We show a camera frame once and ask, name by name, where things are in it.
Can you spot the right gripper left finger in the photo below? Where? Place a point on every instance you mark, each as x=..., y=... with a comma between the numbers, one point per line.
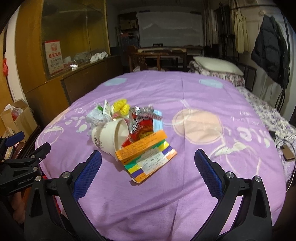
x=53, y=211

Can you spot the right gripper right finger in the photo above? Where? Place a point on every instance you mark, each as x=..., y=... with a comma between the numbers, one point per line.
x=253, y=218

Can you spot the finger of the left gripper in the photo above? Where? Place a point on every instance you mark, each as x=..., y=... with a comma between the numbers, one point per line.
x=38, y=155
x=12, y=140

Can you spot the green white wrapper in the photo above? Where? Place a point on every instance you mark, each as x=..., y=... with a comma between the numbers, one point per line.
x=99, y=116

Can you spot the white paper cup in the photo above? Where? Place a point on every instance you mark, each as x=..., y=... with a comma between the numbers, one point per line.
x=110, y=136

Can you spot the orange striped medicine box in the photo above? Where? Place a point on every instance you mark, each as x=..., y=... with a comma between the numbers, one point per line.
x=145, y=154

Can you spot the red snack wrapper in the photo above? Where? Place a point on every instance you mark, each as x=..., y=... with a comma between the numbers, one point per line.
x=140, y=122

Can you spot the light blue medicine box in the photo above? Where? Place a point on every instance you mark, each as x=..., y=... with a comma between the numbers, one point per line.
x=157, y=124

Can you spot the person's left hand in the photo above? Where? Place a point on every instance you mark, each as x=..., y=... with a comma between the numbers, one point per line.
x=18, y=206

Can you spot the brown cardboard box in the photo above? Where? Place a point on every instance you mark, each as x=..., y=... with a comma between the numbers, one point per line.
x=18, y=117

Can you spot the smartphone on bed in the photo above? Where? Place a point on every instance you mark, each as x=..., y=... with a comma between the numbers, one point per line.
x=287, y=153

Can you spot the red white boxed carton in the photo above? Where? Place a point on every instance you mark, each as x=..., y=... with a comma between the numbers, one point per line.
x=53, y=56

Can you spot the wooden glass-door cabinet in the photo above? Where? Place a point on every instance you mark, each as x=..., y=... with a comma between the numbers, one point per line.
x=81, y=28

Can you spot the white crumpled cloth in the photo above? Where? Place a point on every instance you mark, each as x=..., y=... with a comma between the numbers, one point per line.
x=98, y=56

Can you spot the purple patterned bed blanket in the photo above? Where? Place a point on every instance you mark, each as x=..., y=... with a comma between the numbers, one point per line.
x=162, y=196

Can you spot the floral folded quilt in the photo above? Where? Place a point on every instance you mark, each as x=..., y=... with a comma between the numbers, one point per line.
x=235, y=79

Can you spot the wooden desk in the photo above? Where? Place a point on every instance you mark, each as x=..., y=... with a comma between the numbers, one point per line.
x=137, y=57

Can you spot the white pillow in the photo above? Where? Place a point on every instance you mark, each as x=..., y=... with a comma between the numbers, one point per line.
x=217, y=65

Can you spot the white projection screen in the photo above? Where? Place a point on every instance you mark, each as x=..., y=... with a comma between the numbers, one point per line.
x=170, y=28

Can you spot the dark hanging jacket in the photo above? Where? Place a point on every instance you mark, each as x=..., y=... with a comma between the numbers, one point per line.
x=271, y=53

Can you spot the beige hanging garment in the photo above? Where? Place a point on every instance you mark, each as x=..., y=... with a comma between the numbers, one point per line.
x=240, y=30

